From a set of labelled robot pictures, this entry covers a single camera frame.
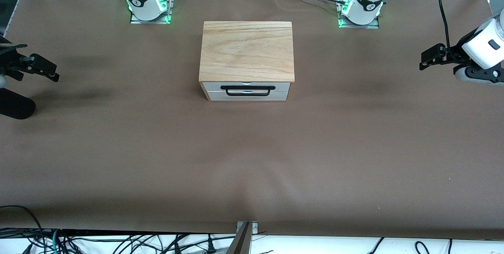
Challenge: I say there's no aluminium profile bracket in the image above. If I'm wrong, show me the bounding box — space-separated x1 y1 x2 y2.
225 221 259 254

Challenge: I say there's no black metal drawer handle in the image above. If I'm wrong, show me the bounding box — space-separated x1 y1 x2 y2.
220 85 276 97

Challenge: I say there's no black looping floor cable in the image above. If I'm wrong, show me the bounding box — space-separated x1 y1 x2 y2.
0 205 46 254

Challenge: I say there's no brown table cover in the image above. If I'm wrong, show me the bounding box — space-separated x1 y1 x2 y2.
0 0 504 241

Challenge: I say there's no light wooden drawer cabinet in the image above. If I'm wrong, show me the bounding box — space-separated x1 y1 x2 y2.
198 21 295 102

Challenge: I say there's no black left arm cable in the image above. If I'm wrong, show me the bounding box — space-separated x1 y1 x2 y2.
438 0 462 64

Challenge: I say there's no black round-ended cylinder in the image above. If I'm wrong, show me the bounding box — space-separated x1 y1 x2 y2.
0 88 36 120

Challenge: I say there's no white lower drawer front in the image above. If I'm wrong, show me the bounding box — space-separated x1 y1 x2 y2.
206 90 291 102

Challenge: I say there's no aluminium arm base plate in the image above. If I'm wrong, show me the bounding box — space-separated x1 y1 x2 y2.
337 0 381 29
130 0 174 24

